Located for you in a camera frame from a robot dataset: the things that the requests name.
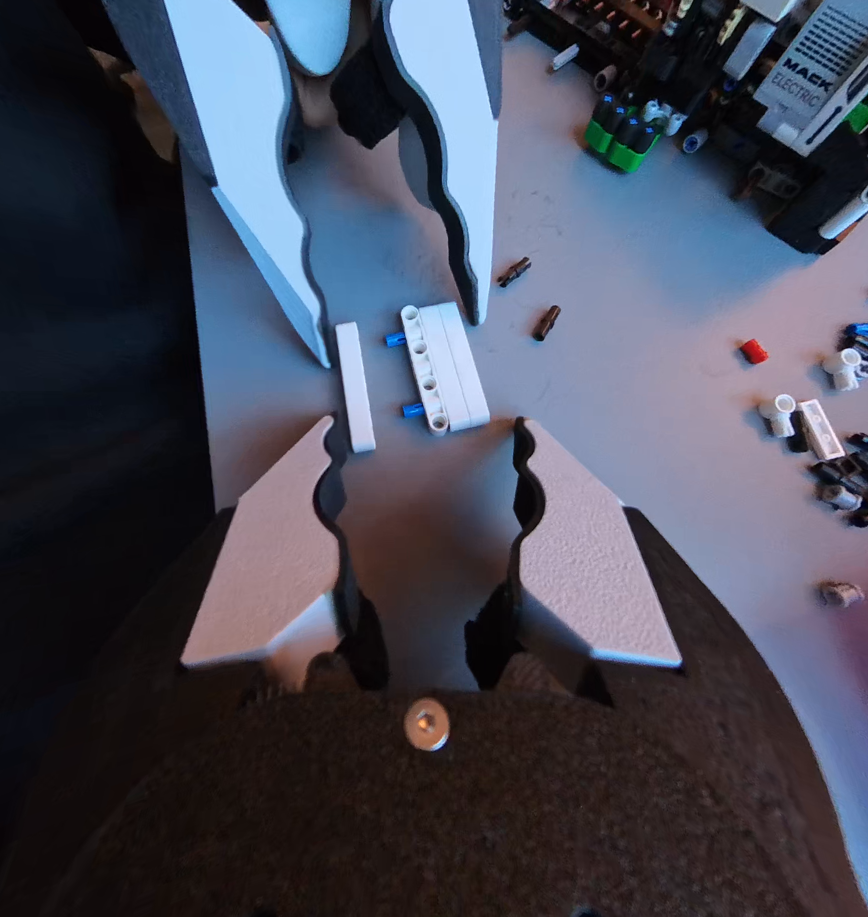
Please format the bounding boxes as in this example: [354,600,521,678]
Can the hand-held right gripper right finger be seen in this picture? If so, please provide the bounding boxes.
[464,416,686,692]

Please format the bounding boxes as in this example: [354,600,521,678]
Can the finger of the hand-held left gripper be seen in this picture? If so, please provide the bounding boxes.
[382,0,504,328]
[104,0,333,370]

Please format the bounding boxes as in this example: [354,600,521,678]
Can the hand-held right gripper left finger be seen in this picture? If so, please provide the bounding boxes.
[180,414,392,692]

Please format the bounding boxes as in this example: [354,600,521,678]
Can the long white lego beam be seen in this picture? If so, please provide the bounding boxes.
[334,321,378,454]

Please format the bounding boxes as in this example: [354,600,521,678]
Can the white lego assembly blue pins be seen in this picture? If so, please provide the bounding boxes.
[384,301,491,437]

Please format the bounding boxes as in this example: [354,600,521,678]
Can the green and black lego module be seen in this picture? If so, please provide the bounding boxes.
[585,89,675,173]

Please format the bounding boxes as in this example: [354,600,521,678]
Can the white lego connector piece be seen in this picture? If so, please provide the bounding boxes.
[757,393,797,438]
[821,347,868,392]

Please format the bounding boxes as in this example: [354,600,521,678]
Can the white flat lego tile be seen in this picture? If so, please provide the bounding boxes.
[797,399,845,460]

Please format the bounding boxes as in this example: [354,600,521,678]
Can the pile of loose lego pieces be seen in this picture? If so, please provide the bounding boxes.
[810,285,868,531]

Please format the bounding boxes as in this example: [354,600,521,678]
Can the black and white lego truck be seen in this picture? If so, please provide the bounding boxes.
[505,0,868,256]

